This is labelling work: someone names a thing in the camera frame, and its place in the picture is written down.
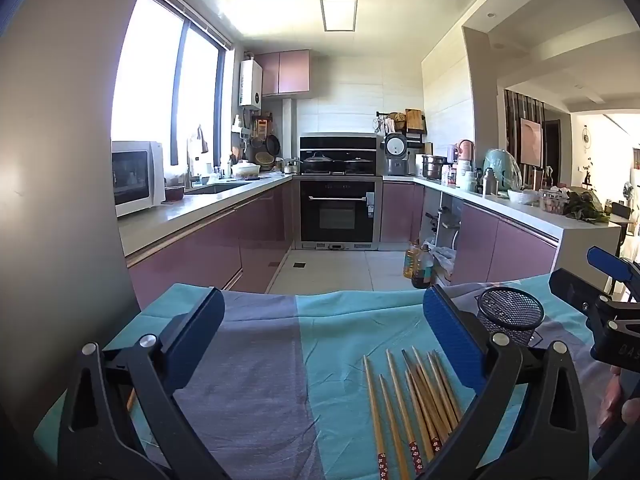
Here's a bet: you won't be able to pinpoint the black wall rack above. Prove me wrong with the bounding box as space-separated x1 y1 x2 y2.
376 108 427 136

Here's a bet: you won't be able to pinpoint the white plastic bag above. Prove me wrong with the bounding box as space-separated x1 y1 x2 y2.
432 245 458 281

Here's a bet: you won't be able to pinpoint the bunch of wooden chopsticks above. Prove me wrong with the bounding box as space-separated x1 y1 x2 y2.
362 345 463 480

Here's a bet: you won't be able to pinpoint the kitchen sink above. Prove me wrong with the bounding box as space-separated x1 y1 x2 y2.
186 181 253 196

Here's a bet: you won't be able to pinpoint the mint green appliance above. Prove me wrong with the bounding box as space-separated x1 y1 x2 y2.
483 148 523 191

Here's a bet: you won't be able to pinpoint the pink kitchen base cabinets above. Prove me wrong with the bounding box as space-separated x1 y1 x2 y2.
380 180 561 286
125 180 301 296

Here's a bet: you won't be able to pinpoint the white wall water heater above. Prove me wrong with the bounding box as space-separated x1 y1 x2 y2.
239 59 263 108

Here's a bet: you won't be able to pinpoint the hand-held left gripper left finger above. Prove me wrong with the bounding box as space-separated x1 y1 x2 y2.
57 287 231 480

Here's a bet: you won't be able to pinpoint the silver rice cooker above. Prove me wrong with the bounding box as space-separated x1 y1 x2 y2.
384 132 412 176

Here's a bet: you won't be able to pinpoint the dark cooking oil bottle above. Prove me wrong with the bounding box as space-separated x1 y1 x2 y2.
411 245 435 289

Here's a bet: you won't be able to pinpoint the egg basket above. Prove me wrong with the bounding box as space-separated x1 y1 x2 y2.
540 187 571 215

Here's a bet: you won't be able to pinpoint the person's right hand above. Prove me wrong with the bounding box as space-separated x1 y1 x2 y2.
599 365 640 431

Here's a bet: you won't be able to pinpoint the grey refrigerator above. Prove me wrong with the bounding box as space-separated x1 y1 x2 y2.
0 0 168 461

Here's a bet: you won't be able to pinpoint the wall utensil rack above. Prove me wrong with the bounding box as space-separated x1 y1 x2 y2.
231 114 273 148

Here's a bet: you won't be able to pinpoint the yellow cooking oil bottle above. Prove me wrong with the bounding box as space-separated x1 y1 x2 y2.
404 240 423 281

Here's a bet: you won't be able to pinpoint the kitchen window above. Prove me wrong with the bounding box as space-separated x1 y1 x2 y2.
112 0 233 181

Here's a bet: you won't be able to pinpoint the pink upper wall cabinet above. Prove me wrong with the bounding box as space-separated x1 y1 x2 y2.
256 50 312 97

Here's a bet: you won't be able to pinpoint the framed wall picture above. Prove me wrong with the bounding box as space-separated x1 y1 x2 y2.
520 117 543 166

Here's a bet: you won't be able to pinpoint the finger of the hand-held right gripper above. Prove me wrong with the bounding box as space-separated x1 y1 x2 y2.
549 268 615 320
586 246 640 287

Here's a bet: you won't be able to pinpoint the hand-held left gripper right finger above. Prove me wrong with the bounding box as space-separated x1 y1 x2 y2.
422 284 591 480

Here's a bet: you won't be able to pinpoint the white microwave oven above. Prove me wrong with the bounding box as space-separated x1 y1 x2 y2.
111 141 167 218

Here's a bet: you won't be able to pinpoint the black integrated stove oven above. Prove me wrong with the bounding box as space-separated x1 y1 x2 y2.
294 132 385 251

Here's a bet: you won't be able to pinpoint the black mesh utensil holder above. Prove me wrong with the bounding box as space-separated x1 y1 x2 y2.
477 286 545 348

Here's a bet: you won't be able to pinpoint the stainless steel pot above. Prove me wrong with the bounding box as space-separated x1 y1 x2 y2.
422 155 447 180

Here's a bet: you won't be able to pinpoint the teal and grey patchwork tablecloth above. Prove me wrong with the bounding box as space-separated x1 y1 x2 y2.
32 270 616 480

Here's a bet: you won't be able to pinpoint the white kitchen countertop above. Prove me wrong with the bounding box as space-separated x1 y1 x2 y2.
117 172 622 256

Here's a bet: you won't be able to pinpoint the green leafy vegetables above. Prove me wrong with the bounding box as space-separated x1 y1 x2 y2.
567 190 611 223

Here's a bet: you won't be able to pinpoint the rectangular ceiling light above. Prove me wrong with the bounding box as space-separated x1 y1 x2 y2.
320 0 359 32

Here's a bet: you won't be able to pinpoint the striped curtain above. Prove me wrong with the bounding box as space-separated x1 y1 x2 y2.
504 89 546 181

